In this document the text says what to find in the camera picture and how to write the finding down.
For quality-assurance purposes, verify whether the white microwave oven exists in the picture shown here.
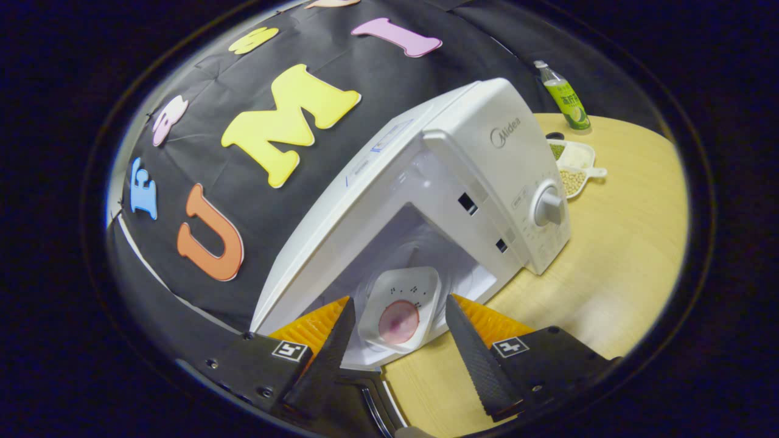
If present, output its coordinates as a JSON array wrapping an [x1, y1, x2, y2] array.
[[250, 77, 573, 438]]

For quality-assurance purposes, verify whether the pink round food slice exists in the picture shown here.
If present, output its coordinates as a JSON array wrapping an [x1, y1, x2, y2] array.
[[378, 299, 421, 344]]

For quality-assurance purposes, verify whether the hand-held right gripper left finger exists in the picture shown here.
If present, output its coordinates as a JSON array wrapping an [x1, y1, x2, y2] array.
[[204, 296, 357, 420]]

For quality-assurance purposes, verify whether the white divided bean dish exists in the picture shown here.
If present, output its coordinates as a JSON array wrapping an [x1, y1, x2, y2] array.
[[547, 139, 608, 200]]

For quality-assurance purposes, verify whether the white square plate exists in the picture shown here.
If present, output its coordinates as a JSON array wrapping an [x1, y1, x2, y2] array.
[[358, 266, 442, 355]]

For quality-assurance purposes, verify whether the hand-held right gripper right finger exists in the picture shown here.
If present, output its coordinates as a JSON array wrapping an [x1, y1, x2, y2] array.
[[445, 294, 621, 423]]

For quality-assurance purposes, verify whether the green drink bottle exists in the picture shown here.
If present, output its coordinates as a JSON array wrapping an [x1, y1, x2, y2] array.
[[534, 60, 592, 131]]

